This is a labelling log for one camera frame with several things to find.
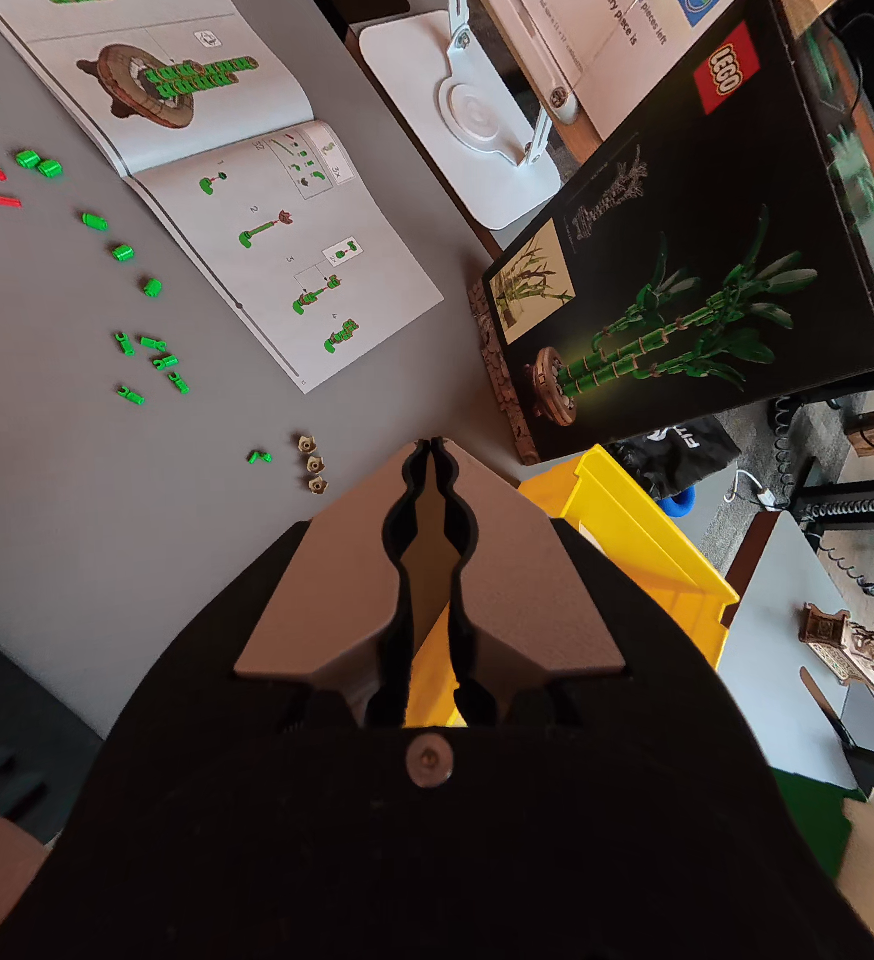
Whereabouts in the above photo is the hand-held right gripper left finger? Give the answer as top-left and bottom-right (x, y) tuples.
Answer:
(233, 439), (435, 727)

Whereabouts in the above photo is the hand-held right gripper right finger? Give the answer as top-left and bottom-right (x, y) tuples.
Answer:
(434, 437), (627, 727)

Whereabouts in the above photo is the yellow plastic bin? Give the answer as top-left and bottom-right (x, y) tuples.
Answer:
(399, 444), (740, 729)

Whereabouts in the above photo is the carved wooden model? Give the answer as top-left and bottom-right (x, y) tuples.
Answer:
(798, 600), (874, 691)

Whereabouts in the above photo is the open instruction booklet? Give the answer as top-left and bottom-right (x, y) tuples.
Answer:
(0, 0), (445, 395)

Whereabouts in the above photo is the green plastic bin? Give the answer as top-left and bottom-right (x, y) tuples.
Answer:
(773, 765), (869, 880)

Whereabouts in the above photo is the black perforated chair armrest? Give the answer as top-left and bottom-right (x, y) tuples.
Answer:
(0, 618), (104, 845)

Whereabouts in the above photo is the black bamboo-print cardboard box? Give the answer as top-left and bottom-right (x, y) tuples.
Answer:
(469, 0), (874, 466)

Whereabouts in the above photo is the wooden board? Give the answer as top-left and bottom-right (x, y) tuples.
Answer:
(545, 0), (839, 166)

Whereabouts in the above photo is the white document stand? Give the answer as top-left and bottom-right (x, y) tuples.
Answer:
(358, 0), (584, 231)

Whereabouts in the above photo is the printed instruction sheet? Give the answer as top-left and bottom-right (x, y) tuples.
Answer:
(519, 0), (738, 142)

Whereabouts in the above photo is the white charger cable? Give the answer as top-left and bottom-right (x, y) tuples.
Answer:
(731, 468), (780, 513)

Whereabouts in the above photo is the black coiled cable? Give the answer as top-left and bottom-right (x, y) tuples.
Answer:
(795, 491), (874, 526)
(819, 543), (874, 601)
(773, 396), (809, 500)

